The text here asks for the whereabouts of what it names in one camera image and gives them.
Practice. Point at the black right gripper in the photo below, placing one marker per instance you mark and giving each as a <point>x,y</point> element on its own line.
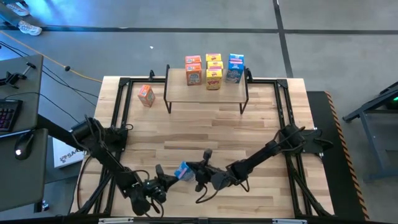
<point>214,179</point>

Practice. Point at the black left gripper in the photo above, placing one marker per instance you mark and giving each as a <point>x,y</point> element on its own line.
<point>152,188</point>

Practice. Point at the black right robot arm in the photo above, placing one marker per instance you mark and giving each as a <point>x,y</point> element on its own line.
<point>258,155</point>

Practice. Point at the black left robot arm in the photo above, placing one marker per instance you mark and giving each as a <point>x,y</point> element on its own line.
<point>115,168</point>

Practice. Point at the white box with logo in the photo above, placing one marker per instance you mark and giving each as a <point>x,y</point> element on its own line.
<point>66,155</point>

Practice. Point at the silver desk clamp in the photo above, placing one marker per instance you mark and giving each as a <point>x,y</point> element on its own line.
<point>43,206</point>

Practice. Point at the black mat with hazard stripe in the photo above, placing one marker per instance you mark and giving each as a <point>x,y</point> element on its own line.
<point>342,186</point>

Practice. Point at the black computer mouse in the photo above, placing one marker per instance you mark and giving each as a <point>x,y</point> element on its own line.
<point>23,146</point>

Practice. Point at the dark grey desk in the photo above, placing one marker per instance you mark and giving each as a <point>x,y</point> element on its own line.
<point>28,102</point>
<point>18,186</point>

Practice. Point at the small black ball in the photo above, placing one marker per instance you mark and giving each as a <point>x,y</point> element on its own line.
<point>67,68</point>

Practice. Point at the black floor tape line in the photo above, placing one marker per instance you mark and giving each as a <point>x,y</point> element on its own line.
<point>282,37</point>
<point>155,30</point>

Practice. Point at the black keyboard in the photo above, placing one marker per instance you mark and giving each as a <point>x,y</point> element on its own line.
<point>9,115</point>

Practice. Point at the blue-grey metal rack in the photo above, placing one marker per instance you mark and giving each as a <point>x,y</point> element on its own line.
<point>371,143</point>

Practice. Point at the person's white shoe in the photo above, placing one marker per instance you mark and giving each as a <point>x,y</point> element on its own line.
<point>17,9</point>
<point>29,28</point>

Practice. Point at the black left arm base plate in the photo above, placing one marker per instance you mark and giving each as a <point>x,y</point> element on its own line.
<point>121,146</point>

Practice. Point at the white metal bracket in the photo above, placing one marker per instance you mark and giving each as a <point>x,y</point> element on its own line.
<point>289,221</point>
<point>116,220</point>

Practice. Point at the wooden shelf with black frame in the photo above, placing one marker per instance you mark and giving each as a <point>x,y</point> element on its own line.
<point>186,93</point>

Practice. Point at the black aluminium rig frame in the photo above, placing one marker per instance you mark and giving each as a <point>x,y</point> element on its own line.
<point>116,102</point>

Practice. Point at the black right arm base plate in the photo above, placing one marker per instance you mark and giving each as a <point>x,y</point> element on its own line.
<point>311,137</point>

